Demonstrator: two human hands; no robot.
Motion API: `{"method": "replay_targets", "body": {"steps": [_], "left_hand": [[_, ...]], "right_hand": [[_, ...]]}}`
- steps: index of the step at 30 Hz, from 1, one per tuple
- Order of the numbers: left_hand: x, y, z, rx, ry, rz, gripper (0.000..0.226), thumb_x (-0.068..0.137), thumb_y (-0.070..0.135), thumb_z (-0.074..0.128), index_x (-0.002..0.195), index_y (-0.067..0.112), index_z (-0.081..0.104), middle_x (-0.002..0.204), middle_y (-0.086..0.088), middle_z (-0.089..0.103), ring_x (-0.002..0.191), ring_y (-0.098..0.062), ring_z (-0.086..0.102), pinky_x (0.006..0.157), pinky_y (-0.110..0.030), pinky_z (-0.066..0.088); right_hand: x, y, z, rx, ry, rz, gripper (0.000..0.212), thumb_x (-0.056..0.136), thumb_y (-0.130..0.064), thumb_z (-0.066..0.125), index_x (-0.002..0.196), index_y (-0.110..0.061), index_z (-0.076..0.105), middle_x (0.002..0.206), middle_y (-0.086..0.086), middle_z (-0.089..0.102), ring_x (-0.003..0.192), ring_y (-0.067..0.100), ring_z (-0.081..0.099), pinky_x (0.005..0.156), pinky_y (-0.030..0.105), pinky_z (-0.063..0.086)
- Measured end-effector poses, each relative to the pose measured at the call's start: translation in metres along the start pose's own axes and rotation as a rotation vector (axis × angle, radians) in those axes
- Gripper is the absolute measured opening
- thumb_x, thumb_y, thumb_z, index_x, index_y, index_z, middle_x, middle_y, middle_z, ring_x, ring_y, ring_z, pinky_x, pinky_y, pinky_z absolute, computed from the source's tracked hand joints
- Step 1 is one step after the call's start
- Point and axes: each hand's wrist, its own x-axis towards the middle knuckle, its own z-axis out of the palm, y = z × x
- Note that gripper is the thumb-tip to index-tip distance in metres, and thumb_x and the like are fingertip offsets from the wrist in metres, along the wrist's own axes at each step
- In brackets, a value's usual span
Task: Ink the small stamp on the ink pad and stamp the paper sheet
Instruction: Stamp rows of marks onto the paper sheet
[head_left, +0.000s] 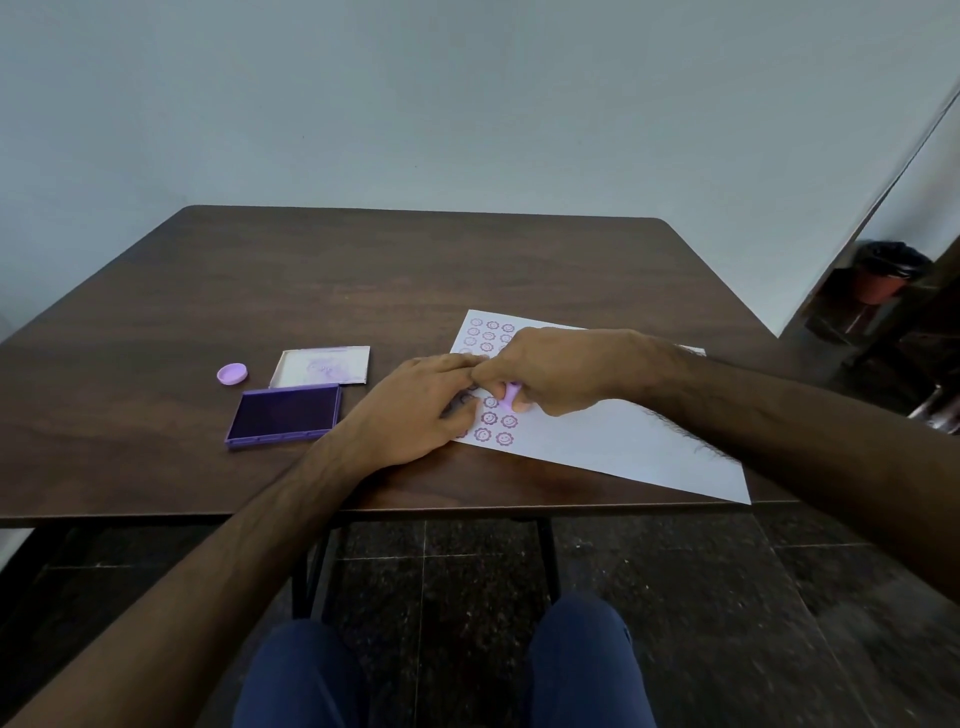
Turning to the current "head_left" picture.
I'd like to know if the person's left hand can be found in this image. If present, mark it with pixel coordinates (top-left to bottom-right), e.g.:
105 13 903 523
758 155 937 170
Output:
330 352 489 472

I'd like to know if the person's right hand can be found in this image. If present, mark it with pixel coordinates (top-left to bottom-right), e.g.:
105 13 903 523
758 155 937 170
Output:
471 327 666 417

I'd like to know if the white paper with purple stamps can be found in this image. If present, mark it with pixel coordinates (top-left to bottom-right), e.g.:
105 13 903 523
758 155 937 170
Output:
448 309 752 506

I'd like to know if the person's left forearm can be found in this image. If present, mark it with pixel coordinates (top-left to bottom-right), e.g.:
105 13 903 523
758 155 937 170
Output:
0 431 391 728

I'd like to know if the person's right forearm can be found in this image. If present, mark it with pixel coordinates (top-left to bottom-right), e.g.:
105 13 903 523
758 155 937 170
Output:
645 333 960 605

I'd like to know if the white ink pad lid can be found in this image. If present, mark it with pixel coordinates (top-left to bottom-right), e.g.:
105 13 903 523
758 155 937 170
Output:
268 345 372 390

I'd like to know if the purple ink pad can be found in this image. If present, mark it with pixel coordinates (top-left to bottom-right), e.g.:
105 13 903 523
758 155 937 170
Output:
224 384 342 450

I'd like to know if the person's right leg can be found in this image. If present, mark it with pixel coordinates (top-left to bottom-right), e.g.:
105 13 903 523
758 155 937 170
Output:
523 594 659 728

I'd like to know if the person's leg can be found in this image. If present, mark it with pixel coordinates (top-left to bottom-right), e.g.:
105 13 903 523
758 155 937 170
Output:
232 618 370 728
523 594 659 728

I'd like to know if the person's left leg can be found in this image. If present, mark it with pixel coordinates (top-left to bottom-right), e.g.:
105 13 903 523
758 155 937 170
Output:
232 618 370 728

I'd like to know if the shiny metal bar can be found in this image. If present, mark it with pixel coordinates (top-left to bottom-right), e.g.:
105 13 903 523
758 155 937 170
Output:
906 381 960 438

